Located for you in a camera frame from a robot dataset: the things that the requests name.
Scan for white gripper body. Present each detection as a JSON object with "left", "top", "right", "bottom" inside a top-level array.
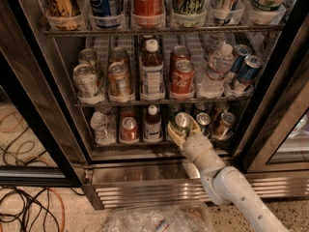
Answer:
[{"left": 183, "top": 134, "right": 225, "bottom": 173}]

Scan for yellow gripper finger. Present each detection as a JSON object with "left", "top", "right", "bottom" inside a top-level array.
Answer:
[
  {"left": 168, "top": 128, "right": 186, "bottom": 149},
  {"left": 189, "top": 116, "right": 202, "bottom": 136}
]

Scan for green soda can front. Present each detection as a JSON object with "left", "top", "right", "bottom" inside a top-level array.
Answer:
[{"left": 169, "top": 112, "right": 191, "bottom": 137}]

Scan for green soda can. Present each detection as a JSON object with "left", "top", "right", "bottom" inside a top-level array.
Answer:
[
  {"left": 169, "top": 112, "right": 191, "bottom": 137},
  {"left": 169, "top": 103, "right": 182, "bottom": 115}
]

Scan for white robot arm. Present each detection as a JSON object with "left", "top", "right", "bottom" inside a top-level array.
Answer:
[{"left": 167, "top": 112, "right": 289, "bottom": 232}]

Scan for blue can bottom shelf front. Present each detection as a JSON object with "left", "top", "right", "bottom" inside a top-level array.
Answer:
[{"left": 196, "top": 113, "right": 211, "bottom": 136}]

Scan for blue can bottom shelf rear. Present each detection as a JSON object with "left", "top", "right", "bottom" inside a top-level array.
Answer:
[{"left": 191, "top": 102, "right": 209, "bottom": 116}]

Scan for bronze can bottom shelf front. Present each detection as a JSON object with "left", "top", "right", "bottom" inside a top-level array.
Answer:
[{"left": 211, "top": 112, "right": 236, "bottom": 140}]

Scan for bronze can shelf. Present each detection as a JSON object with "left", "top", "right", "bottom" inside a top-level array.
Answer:
[
  {"left": 211, "top": 112, "right": 236, "bottom": 140},
  {"left": 211, "top": 101, "right": 229, "bottom": 118}
]

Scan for brown tea bottle bottom shelf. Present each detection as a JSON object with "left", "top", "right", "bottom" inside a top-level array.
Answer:
[{"left": 144, "top": 105, "right": 161, "bottom": 142}]

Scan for brown tea bottle shelf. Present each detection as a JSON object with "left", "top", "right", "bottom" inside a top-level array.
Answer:
[
  {"left": 144, "top": 105, "right": 161, "bottom": 142},
  {"left": 140, "top": 40, "right": 165, "bottom": 101}
]

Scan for green soda can rear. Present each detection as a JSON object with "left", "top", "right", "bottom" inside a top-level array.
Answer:
[{"left": 169, "top": 103, "right": 182, "bottom": 115}]

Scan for bronze can bottom shelf rear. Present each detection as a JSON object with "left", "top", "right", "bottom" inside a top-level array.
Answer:
[{"left": 211, "top": 101, "right": 229, "bottom": 118}]

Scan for clear water bottle middle shelf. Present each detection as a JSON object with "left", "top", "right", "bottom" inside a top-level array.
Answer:
[{"left": 197, "top": 44, "right": 234, "bottom": 99}]

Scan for clear water bottle shelf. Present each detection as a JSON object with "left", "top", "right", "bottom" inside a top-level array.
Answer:
[
  {"left": 197, "top": 44, "right": 234, "bottom": 99},
  {"left": 90, "top": 105, "right": 116, "bottom": 146}
]

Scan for red can bottom shelf front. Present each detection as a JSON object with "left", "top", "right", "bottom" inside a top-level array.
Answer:
[{"left": 121, "top": 117, "right": 138, "bottom": 141}]

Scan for red cola can front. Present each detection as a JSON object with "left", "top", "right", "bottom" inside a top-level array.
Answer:
[{"left": 170, "top": 60, "right": 195, "bottom": 100}]

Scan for red can bottom shelf rear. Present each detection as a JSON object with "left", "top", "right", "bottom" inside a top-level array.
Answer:
[{"left": 120, "top": 106, "right": 136, "bottom": 118}]

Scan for brown tea bottle middle shelf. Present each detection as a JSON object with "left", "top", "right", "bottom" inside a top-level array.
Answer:
[{"left": 140, "top": 40, "right": 165, "bottom": 101}]

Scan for orange can middle shelf front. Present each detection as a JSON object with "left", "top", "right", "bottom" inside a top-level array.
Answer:
[{"left": 108, "top": 62, "right": 132, "bottom": 102}]

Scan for orange can shelf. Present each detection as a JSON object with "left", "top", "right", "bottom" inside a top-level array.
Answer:
[
  {"left": 108, "top": 62, "right": 132, "bottom": 102},
  {"left": 109, "top": 46, "right": 130, "bottom": 66}
]

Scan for clear water bottle bottom shelf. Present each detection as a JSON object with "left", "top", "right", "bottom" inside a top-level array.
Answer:
[{"left": 90, "top": 105, "right": 116, "bottom": 146}]

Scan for red cola can rear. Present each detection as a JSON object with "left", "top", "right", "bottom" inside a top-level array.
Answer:
[{"left": 170, "top": 45, "right": 191, "bottom": 64}]

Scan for right glass fridge door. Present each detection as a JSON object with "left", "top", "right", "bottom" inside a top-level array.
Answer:
[{"left": 236, "top": 13, "right": 309, "bottom": 173}]

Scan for glass fridge door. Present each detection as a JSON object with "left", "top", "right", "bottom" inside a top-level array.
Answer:
[
  {"left": 236, "top": 13, "right": 309, "bottom": 173},
  {"left": 0, "top": 0, "right": 87, "bottom": 187}
]

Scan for blue energy can front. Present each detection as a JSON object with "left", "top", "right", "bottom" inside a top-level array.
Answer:
[{"left": 231, "top": 55, "right": 263, "bottom": 92}]

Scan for blue energy can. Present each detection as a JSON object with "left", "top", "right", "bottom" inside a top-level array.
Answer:
[
  {"left": 226, "top": 44, "right": 252, "bottom": 83},
  {"left": 231, "top": 55, "right": 263, "bottom": 92}
]

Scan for blue energy can rear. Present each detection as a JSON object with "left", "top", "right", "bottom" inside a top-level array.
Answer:
[{"left": 226, "top": 44, "right": 252, "bottom": 83}]

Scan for steel fridge cabinet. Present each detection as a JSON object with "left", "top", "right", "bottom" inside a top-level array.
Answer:
[{"left": 9, "top": 0, "right": 309, "bottom": 211}]

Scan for orange can middle shelf rear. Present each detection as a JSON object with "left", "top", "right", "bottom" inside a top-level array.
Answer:
[{"left": 109, "top": 46, "right": 130, "bottom": 66}]

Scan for silver can middle shelf front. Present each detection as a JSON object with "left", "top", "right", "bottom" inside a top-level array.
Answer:
[{"left": 73, "top": 64, "right": 104, "bottom": 104}]

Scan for silver can shelf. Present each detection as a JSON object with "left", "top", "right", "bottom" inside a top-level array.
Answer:
[
  {"left": 73, "top": 64, "right": 104, "bottom": 104},
  {"left": 78, "top": 48, "right": 99, "bottom": 70}
]

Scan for blue red can top shelf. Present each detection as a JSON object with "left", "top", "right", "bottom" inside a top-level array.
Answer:
[{"left": 211, "top": 0, "right": 238, "bottom": 25}]

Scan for silver can middle shelf rear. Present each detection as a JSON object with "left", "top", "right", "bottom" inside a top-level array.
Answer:
[{"left": 78, "top": 48, "right": 99, "bottom": 70}]

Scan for green tall can top shelf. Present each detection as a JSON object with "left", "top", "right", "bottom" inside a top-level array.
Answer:
[{"left": 172, "top": 0, "right": 205, "bottom": 27}]

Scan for red cola can top shelf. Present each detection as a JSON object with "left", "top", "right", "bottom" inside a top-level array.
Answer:
[{"left": 133, "top": 0, "right": 163, "bottom": 28}]

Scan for left glass fridge door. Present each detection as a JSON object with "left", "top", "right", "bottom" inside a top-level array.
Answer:
[{"left": 0, "top": 0, "right": 87, "bottom": 187}]

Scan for white green can top shelf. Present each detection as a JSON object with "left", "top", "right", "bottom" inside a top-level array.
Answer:
[{"left": 251, "top": 0, "right": 284, "bottom": 25}]

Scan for blue pepsi can top shelf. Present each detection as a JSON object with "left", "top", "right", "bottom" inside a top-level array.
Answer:
[{"left": 90, "top": 0, "right": 124, "bottom": 28}]

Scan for yellow can top shelf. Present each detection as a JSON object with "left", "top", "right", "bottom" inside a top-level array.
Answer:
[{"left": 45, "top": 0, "right": 81, "bottom": 31}]

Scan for clear plastic bin of bottles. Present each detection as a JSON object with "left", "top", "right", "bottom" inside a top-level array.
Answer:
[{"left": 103, "top": 201, "right": 214, "bottom": 232}]

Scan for black and orange floor cables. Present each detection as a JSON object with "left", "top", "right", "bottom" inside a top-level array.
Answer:
[{"left": 0, "top": 110, "right": 85, "bottom": 232}]

